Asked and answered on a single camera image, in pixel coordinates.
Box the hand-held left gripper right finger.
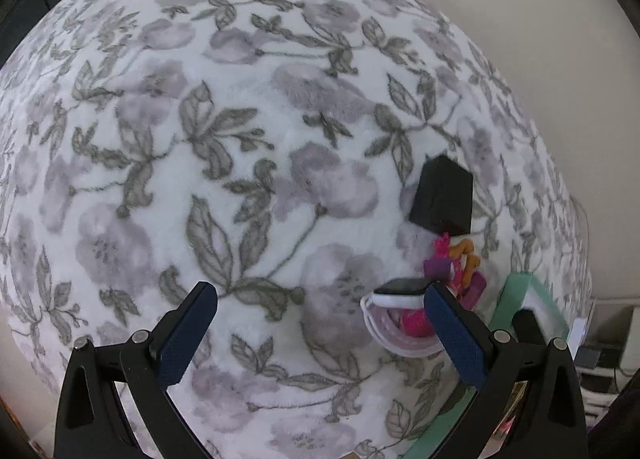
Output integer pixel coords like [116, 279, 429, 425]
[422, 281, 588, 459]

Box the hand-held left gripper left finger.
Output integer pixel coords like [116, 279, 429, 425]
[52, 281, 219, 459]

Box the teal cardboard box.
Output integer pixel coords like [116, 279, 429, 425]
[400, 271, 572, 459]

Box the pink doll toy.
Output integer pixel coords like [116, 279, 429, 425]
[395, 231, 489, 340]

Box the white smartwatch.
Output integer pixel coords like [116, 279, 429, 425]
[360, 276, 448, 359]

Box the black charger block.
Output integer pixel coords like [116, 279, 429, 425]
[409, 155, 474, 235]

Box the grey electronic device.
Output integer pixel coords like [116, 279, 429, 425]
[575, 346, 621, 371]

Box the floral blanket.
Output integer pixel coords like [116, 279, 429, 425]
[0, 0, 594, 459]

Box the white cable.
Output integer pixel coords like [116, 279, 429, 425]
[572, 196, 595, 292]

